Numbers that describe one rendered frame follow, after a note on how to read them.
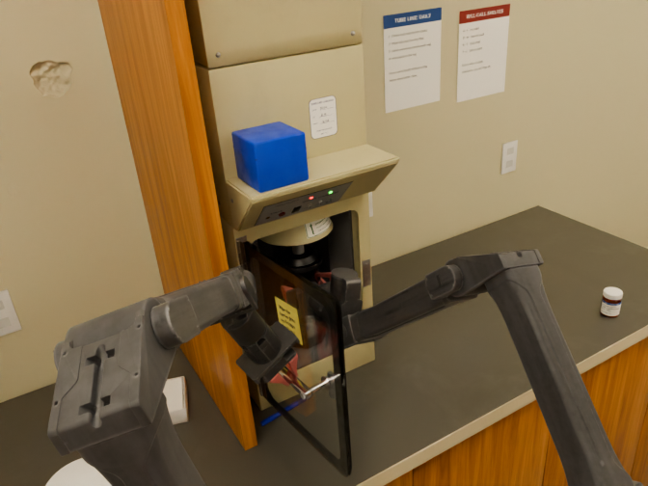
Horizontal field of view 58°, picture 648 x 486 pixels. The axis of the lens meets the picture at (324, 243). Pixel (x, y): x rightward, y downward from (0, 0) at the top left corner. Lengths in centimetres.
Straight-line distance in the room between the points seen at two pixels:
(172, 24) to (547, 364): 71
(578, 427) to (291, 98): 73
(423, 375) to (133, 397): 109
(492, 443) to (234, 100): 99
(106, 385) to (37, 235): 107
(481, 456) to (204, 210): 91
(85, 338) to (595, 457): 59
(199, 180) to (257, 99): 21
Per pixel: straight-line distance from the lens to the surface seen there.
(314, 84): 116
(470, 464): 153
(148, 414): 47
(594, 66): 248
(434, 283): 90
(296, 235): 127
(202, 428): 142
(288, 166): 105
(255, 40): 110
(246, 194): 104
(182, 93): 97
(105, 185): 152
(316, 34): 116
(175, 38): 95
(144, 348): 50
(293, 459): 131
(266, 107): 112
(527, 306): 82
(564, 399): 81
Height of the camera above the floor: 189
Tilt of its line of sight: 27 degrees down
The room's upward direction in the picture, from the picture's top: 5 degrees counter-clockwise
